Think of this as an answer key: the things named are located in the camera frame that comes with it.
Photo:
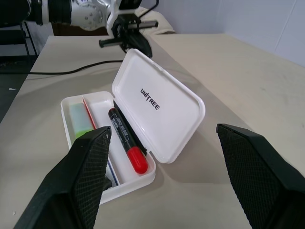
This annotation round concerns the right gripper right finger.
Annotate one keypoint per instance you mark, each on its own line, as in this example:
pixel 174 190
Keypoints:
pixel 262 181

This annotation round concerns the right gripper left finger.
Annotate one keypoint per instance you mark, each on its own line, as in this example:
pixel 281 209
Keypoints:
pixel 78 181

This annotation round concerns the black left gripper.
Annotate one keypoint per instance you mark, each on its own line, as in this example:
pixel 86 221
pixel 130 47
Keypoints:
pixel 128 23

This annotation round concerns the white Unitree pencil case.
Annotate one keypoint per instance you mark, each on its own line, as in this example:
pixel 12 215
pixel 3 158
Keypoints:
pixel 143 81

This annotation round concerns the red-capped black marker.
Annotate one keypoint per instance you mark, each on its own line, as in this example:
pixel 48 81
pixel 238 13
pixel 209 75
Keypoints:
pixel 137 159

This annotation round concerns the beige cushion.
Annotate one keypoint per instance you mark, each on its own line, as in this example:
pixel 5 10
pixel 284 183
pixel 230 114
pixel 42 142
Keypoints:
pixel 162 23

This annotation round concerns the pale green eraser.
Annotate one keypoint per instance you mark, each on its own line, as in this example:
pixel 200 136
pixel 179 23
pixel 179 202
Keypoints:
pixel 79 119

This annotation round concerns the brown board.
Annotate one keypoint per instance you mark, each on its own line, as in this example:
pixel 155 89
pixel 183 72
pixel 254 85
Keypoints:
pixel 71 30

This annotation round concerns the red and blue divider strip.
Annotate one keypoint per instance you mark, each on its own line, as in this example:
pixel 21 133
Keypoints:
pixel 89 112

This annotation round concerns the black padded bar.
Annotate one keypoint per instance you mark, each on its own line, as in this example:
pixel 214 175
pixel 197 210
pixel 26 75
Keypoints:
pixel 12 37

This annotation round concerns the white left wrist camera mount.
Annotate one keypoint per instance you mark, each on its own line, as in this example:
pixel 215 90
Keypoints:
pixel 111 20

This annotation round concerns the black metal frame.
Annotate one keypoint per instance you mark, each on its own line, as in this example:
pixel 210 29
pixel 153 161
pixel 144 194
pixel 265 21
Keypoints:
pixel 29 40

